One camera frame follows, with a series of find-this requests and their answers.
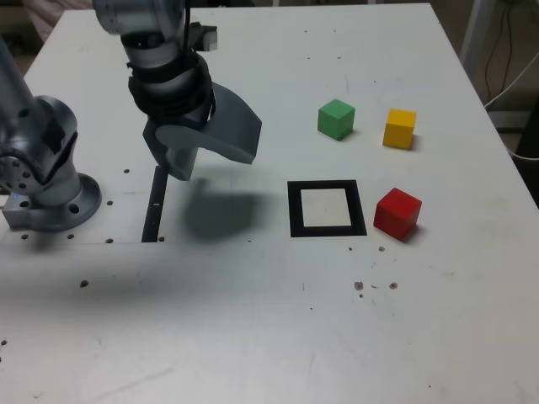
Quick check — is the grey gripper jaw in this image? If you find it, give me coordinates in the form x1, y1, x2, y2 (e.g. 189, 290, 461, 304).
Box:
142, 120, 200, 183
153, 81, 264, 166

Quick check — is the green cube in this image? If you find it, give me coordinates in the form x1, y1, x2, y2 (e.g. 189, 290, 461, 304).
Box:
317, 98, 356, 142

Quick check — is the yellow cube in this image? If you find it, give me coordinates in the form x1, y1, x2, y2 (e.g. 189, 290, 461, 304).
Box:
382, 108, 419, 150

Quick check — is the red cube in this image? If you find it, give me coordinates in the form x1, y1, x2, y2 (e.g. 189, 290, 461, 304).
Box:
373, 187, 423, 243

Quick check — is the black tape square outline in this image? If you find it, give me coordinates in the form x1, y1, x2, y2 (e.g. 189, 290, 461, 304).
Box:
286, 179, 368, 239

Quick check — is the black tape strip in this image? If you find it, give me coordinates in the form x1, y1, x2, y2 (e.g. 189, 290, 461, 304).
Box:
141, 166, 170, 244

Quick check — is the pale pink cloth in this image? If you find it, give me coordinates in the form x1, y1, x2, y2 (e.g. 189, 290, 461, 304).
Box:
22, 0, 65, 44

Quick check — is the white table leg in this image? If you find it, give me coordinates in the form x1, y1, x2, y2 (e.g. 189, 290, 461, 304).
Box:
457, 0, 486, 73

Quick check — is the grey metal bar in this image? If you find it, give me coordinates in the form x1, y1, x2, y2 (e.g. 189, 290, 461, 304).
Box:
487, 109, 532, 133

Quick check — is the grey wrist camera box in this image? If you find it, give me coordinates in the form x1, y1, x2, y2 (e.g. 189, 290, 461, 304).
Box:
191, 23, 221, 54

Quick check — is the thin black hanging cable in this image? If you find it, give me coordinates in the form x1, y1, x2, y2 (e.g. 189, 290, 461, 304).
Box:
483, 0, 514, 103

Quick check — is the white cable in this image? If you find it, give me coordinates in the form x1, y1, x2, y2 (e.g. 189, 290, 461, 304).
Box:
483, 53, 539, 109
502, 133, 539, 162

